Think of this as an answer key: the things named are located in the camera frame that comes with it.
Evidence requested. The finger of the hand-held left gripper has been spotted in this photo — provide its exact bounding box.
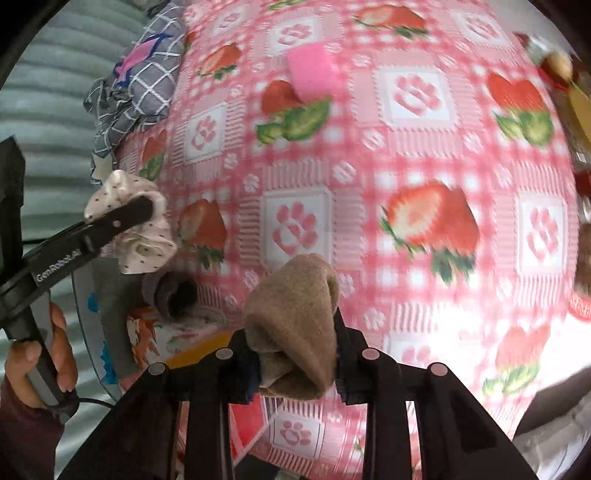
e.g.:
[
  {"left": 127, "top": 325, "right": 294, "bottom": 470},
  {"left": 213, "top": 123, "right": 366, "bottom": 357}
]
[{"left": 83, "top": 196, "right": 156, "bottom": 237}]

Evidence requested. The grey white bedding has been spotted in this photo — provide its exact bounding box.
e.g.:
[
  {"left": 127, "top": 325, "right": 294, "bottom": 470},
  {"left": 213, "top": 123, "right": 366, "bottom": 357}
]
[{"left": 512, "top": 385, "right": 591, "bottom": 464}]

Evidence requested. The pink sponge block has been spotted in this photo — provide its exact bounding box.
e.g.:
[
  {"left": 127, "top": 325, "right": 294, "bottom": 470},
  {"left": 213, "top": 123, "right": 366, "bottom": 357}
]
[{"left": 286, "top": 42, "right": 345, "bottom": 103}]

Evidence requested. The grey checked cloth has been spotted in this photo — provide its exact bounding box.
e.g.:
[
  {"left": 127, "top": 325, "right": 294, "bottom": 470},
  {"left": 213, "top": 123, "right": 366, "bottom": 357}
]
[{"left": 83, "top": 2, "right": 188, "bottom": 163}]

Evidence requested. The black cable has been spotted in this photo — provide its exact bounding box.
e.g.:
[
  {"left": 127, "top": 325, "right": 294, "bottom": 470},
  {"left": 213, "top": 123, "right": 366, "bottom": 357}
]
[{"left": 58, "top": 397, "right": 117, "bottom": 412}]

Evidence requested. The person's left hand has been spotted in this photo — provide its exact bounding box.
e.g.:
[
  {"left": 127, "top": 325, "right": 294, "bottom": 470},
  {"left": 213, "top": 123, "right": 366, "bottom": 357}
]
[{"left": 4, "top": 302, "right": 79, "bottom": 409}]

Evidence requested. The pink strawberry printed tablecloth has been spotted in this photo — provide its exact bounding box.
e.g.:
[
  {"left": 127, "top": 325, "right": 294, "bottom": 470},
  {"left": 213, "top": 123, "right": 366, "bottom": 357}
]
[{"left": 99, "top": 0, "right": 583, "bottom": 480}]

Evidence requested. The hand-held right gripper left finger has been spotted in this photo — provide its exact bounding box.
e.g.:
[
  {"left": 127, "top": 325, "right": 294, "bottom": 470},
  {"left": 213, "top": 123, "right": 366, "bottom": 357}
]
[{"left": 58, "top": 329, "right": 258, "bottom": 480}]

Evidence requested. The dark grey sock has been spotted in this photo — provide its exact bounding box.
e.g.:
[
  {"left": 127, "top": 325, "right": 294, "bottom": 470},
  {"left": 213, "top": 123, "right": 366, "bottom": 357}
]
[{"left": 142, "top": 271, "right": 201, "bottom": 322}]

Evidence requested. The grey round basin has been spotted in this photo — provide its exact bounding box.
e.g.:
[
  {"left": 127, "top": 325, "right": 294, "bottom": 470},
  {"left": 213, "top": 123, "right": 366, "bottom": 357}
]
[{"left": 71, "top": 265, "right": 149, "bottom": 403}]

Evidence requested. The person's left forearm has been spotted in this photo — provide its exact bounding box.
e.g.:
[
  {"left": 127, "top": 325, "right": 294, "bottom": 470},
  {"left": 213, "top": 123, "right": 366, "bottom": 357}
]
[{"left": 0, "top": 377, "right": 66, "bottom": 480}]

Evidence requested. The cream polka dot sock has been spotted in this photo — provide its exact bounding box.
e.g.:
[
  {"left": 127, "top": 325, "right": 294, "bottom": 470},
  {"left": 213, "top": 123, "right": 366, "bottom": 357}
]
[{"left": 83, "top": 169, "right": 179, "bottom": 277}]

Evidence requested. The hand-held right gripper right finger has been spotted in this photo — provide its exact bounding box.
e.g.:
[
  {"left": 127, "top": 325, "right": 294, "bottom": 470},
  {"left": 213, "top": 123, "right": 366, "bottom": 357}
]
[{"left": 333, "top": 308, "right": 539, "bottom": 480}]

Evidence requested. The jar with wooden lid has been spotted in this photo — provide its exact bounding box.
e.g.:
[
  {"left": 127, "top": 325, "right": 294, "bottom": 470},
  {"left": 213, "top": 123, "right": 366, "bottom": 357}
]
[{"left": 564, "top": 82, "right": 591, "bottom": 140}]

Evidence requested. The tan brown sock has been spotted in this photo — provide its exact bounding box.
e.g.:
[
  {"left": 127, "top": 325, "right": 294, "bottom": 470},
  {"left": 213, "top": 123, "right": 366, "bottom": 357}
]
[{"left": 243, "top": 254, "right": 341, "bottom": 401}]

